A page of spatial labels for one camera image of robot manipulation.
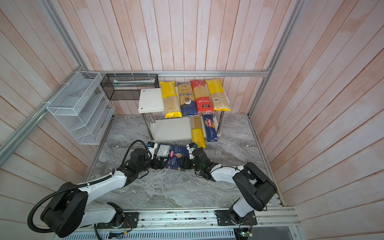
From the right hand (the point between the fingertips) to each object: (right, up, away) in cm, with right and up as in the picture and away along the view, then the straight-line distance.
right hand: (179, 160), depth 88 cm
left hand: (-9, +1, -1) cm, 10 cm away
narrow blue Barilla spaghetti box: (+20, +16, +9) cm, 28 cm away
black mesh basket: (-39, +49, +16) cm, 65 cm away
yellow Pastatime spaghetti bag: (+11, +17, +10) cm, 23 cm away
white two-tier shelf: (-13, +19, +19) cm, 30 cm away
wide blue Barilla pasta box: (-4, +4, +2) cm, 6 cm away
